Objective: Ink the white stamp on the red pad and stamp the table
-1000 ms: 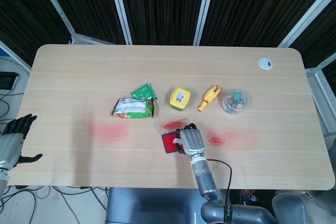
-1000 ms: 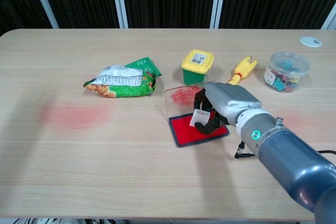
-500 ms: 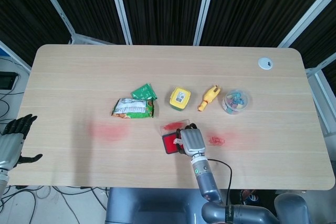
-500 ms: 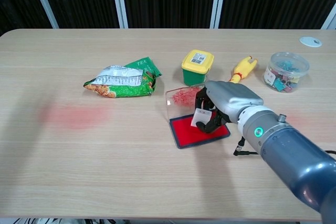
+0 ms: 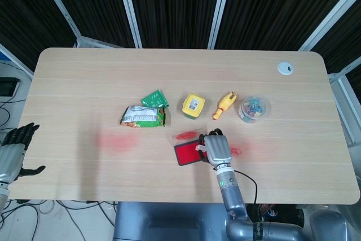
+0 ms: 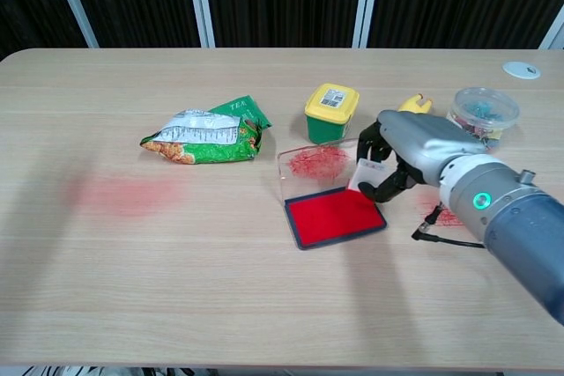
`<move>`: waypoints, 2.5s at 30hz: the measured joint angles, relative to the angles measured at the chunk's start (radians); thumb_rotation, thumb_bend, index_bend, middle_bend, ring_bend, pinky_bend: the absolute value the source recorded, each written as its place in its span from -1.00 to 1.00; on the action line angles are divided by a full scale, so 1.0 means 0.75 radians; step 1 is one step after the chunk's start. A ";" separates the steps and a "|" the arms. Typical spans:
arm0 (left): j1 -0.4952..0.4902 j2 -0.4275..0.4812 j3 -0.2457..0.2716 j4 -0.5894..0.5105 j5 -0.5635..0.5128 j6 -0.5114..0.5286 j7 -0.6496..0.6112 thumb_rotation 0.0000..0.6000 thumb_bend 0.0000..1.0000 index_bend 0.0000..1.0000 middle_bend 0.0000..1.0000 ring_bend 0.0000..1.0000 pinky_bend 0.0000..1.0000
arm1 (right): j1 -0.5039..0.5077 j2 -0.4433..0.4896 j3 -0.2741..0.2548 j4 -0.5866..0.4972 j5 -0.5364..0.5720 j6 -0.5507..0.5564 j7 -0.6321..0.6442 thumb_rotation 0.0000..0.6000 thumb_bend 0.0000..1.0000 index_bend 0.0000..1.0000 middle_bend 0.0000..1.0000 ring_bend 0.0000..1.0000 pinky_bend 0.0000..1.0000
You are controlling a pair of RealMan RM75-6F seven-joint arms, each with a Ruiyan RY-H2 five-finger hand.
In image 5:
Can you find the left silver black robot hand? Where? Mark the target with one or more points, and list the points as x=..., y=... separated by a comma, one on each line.
x=9, y=156

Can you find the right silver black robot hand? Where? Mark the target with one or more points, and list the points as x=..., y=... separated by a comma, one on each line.
x=217, y=148

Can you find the white stamp with red base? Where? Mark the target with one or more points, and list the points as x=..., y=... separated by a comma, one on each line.
x=200, y=147

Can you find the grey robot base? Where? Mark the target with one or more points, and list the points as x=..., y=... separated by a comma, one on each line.
x=169, y=221

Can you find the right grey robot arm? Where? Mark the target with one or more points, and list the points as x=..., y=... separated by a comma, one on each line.
x=232, y=196

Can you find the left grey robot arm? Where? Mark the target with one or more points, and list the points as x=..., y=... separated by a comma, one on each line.
x=3, y=196

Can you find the red ink pad clear lid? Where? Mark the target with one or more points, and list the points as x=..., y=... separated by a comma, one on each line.
x=187, y=153

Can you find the yellow rubber chicken toy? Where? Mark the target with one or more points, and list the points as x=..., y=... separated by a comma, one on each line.
x=224, y=104

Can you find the green box yellow lid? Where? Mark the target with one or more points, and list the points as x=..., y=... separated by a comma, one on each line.
x=193, y=105

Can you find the clear jar of binder clips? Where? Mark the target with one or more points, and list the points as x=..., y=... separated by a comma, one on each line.
x=253, y=109

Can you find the black device on floor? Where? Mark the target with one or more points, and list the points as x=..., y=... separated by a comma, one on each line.
x=8, y=87

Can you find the green tea packet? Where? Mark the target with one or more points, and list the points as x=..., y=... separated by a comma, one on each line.
x=155, y=98

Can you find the green silver snack bag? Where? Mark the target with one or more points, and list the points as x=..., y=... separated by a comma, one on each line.
x=141, y=117

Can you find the white partition post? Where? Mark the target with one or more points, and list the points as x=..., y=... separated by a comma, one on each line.
x=129, y=9
x=60, y=6
x=330, y=18
x=220, y=9

